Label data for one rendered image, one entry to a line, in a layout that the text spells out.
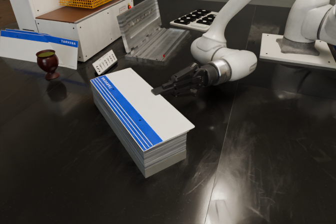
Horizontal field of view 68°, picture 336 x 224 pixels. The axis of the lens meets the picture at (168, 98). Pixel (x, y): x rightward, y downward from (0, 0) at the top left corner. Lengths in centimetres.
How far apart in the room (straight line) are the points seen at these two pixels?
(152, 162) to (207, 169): 15
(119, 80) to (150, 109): 20
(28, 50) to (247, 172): 113
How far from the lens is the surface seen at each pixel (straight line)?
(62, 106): 99
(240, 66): 94
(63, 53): 127
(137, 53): 127
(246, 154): 77
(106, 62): 118
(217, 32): 105
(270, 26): 184
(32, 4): 135
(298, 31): 140
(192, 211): 64
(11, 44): 148
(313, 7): 138
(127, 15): 128
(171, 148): 67
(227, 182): 70
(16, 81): 124
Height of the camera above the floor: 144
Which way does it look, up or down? 34 degrees down
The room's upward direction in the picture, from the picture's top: straight up
